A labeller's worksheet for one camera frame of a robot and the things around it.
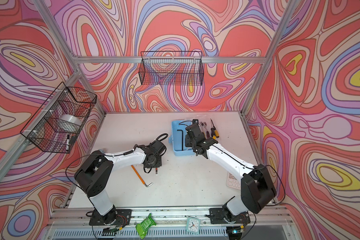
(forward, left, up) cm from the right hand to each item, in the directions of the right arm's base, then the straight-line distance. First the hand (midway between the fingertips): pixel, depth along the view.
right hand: (192, 140), depth 87 cm
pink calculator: (-20, -22, -14) cm, 33 cm away
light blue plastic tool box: (+12, +9, -13) cm, 20 cm away
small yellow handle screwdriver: (+7, -16, -2) cm, 18 cm away
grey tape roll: (+3, +62, +19) cm, 65 cm away
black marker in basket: (-7, +62, +13) cm, 64 cm away
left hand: (-7, +20, -14) cm, 26 cm away
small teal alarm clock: (-40, +2, -12) cm, 42 cm away
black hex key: (+11, +6, -13) cm, 18 cm away
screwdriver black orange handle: (+11, -14, -3) cm, 18 cm away
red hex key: (-12, +22, -14) cm, 29 cm away
